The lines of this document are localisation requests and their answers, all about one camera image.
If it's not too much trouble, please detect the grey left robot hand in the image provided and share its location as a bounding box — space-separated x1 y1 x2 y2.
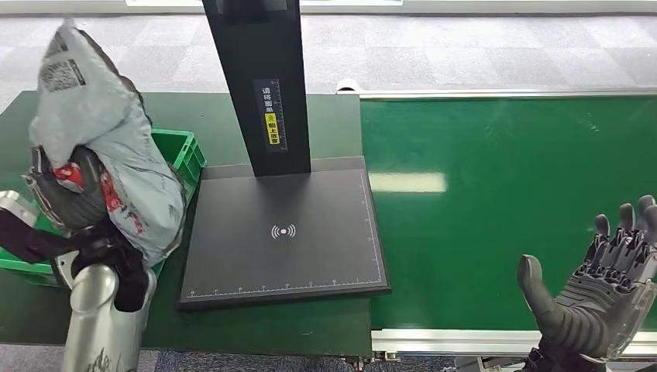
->
22 145 108 235

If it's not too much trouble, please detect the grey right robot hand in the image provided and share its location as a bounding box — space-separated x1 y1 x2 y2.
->
517 194 657 360

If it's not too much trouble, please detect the grey plastic mailer package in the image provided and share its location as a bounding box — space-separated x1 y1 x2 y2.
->
28 20 187 268

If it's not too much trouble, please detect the green conveyor belt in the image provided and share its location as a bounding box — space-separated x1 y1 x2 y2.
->
359 96 657 332

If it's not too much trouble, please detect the green plastic delivery box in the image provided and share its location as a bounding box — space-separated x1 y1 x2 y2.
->
0 129 208 288

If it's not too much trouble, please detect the black inbound scanning machine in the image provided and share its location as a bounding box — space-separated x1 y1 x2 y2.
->
176 0 391 312

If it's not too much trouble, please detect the yellow label sticker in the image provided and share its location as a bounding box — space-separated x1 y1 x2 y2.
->
264 112 281 146

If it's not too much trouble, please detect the dark green table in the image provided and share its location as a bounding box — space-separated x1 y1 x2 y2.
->
0 91 373 358

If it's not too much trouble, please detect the silver conveyor frame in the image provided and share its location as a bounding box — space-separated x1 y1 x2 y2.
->
335 79 657 360

